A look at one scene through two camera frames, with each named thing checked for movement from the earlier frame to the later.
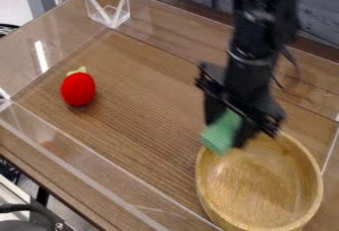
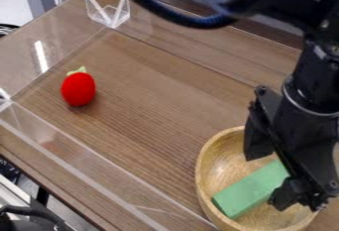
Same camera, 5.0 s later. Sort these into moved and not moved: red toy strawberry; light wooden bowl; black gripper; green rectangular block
Moved: black gripper; green rectangular block
Not moved: light wooden bowl; red toy strawberry
